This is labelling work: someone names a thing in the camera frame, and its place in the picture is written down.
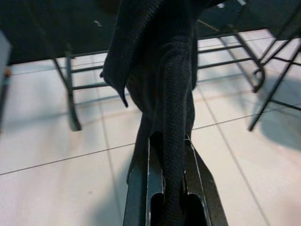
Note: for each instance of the black metal clothes rack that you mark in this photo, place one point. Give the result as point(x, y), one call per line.
point(71, 101)

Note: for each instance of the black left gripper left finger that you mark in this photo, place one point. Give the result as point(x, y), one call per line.
point(138, 188)

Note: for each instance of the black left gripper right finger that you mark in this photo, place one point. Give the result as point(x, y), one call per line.
point(202, 193)

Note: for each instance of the black garment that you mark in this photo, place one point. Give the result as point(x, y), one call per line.
point(164, 70)

